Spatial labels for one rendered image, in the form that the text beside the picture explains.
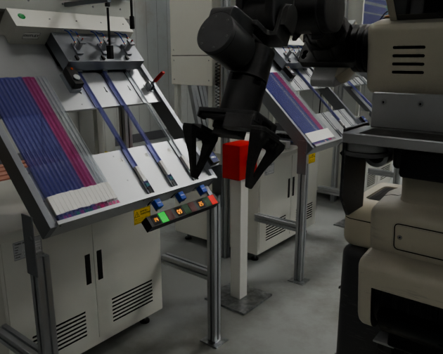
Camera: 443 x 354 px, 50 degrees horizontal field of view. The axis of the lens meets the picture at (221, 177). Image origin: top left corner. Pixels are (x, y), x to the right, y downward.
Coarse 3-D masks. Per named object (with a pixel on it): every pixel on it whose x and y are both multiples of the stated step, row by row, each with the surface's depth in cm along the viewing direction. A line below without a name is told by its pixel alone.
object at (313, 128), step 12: (276, 72) 267; (276, 84) 257; (288, 84) 266; (276, 96) 248; (288, 96) 256; (300, 96) 265; (288, 108) 247; (300, 108) 255; (300, 120) 247; (312, 120) 254; (312, 132) 246; (324, 132) 253; (312, 144) 239
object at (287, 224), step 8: (232, 0) 260; (280, 136) 304; (288, 136) 301; (288, 144) 286; (304, 144) 232; (304, 152) 233; (304, 160) 234; (304, 168) 235; (328, 192) 313; (336, 192) 310; (256, 216) 260; (264, 216) 257; (272, 216) 257; (272, 224) 254; (280, 224) 252; (288, 224) 248; (288, 280) 252; (304, 280) 252
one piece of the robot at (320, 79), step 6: (318, 72) 90; (324, 72) 89; (330, 72) 89; (312, 78) 90; (318, 78) 90; (324, 78) 89; (330, 78) 88; (312, 84) 91; (318, 84) 90; (324, 84) 89; (330, 84) 88; (336, 84) 89
